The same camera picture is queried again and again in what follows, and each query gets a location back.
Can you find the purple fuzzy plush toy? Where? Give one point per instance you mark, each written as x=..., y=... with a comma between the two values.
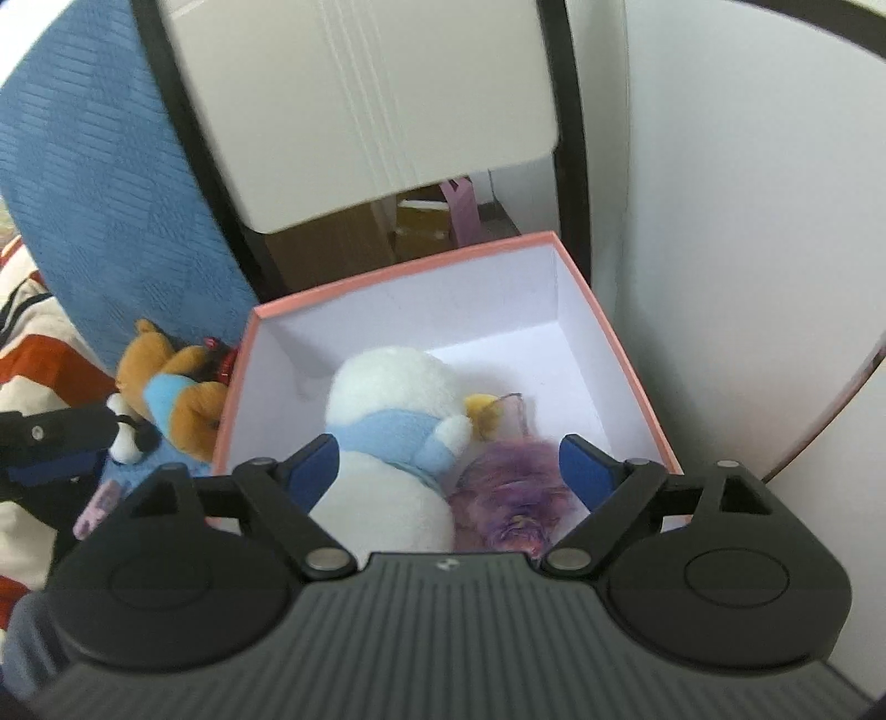
x=510, y=496

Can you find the black white panda plush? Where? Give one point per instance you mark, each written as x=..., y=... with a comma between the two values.
x=136, y=437

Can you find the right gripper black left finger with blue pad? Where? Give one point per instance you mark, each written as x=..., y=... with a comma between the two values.
x=253, y=524

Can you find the white plush blue scarf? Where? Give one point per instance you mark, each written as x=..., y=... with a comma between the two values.
x=398, y=417

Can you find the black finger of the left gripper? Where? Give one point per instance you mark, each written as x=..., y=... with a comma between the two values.
x=60, y=445

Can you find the pink cardboard box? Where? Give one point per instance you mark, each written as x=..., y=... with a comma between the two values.
x=512, y=316

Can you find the blue textured pillow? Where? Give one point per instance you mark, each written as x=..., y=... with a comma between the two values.
x=100, y=189

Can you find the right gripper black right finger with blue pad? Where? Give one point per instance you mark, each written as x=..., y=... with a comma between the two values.
x=630, y=500

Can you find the brown dog plush toy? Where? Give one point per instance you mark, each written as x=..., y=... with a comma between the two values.
x=175, y=387

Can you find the small lilac plush toy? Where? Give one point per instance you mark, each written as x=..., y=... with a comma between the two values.
x=102, y=503

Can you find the black red figurine toy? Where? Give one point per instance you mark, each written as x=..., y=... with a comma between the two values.
x=220, y=361

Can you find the red white striped bedding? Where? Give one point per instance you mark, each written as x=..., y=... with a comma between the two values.
x=46, y=366

